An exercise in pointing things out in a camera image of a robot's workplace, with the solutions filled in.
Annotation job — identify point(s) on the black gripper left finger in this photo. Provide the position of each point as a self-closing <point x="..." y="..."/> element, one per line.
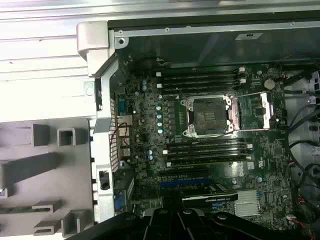
<point x="162" y="225"/>

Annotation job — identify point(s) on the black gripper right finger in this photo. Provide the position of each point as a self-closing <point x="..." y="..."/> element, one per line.
<point x="190" y="225"/>

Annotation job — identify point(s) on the metal locking lever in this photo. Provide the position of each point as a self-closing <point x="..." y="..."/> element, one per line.
<point x="215" y="136"/>
<point x="181" y="93"/>

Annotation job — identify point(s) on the metal socket cover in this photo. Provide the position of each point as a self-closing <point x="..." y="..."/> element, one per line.
<point x="266" y="112"/>

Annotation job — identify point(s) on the CPU socket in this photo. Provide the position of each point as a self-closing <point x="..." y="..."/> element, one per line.
<point x="207" y="117"/>

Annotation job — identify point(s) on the black graphics card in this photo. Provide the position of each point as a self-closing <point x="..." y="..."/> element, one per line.
<point x="210" y="197"/>

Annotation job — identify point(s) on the blue expansion slot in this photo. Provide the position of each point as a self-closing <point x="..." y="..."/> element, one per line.
<point x="175" y="185"/>

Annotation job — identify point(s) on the black expansion slot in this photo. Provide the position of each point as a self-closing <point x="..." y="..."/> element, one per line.
<point x="185" y="173"/>

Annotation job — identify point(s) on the silver finned heatsink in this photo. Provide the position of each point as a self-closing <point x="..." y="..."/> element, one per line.
<point x="246" y="202"/>

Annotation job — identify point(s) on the RAM slot with white clips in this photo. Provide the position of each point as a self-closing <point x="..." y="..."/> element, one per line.
<point x="200" y="73"/>
<point x="207" y="160"/>
<point x="207" y="149"/>
<point x="200" y="83"/>

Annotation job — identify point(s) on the silver rear port block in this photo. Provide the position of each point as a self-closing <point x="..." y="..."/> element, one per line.
<point x="126" y="122"/>
<point x="125" y="153"/>
<point x="125" y="132"/>

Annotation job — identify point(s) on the blue-topped capacitor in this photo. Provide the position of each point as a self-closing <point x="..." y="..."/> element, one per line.
<point x="159" y="116"/>
<point x="160" y="131"/>
<point x="160" y="124"/>
<point x="158" y="107"/>

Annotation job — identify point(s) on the green motherboard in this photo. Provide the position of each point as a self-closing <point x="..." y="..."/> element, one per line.
<point x="262" y="155"/>

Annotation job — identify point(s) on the grey parts rack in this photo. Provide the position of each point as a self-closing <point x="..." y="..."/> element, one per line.
<point x="75" y="160"/>

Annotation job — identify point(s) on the blue serial port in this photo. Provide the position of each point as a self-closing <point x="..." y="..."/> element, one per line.
<point x="122" y="106"/>

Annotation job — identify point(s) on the green RAM stick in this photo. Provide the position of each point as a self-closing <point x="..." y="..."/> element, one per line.
<point x="15" y="210"/>

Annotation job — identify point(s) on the round coin battery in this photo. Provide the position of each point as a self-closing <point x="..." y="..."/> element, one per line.
<point x="268" y="84"/>

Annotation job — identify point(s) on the open black PC case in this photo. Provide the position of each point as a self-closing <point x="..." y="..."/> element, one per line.
<point x="200" y="47"/>

